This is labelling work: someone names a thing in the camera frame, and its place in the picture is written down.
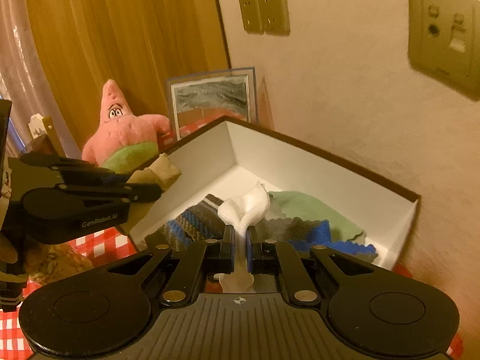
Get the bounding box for pink Patrick star plush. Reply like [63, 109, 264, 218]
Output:
[81, 79, 171, 174]

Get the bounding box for person's left hand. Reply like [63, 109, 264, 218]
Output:
[0, 168, 43, 267]

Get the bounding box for grey blue microfibre cloth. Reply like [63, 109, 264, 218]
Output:
[255, 217, 377, 263]

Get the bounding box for striped grey blue sock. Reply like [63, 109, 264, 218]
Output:
[143, 194, 225, 252]

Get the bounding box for white wooden chair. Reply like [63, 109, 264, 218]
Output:
[28, 113, 65, 157]

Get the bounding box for network wall socket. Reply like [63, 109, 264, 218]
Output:
[408, 0, 479, 101]

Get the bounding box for beige cloth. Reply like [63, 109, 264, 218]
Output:
[127, 154, 182, 192]

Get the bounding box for brown cardboard box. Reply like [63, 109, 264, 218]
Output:
[129, 116, 420, 269]

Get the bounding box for double wall socket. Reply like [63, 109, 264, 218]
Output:
[238, 0, 290, 36]

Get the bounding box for green grey microfibre cloth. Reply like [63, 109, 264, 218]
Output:
[265, 191, 366, 245]

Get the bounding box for nut jar gold lid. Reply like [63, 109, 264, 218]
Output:
[24, 243, 94, 286]

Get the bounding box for wooden door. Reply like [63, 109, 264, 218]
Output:
[26, 0, 230, 146]

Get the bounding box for translucent window curtain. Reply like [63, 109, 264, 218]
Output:
[1, 0, 80, 158]

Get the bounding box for framed picture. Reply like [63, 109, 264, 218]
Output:
[167, 67, 259, 140]

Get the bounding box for red white checkered tablecloth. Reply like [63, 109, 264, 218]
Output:
[1, 224, 460, 359]

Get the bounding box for white cloth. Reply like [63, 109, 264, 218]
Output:
[217, 182, 270, 293]

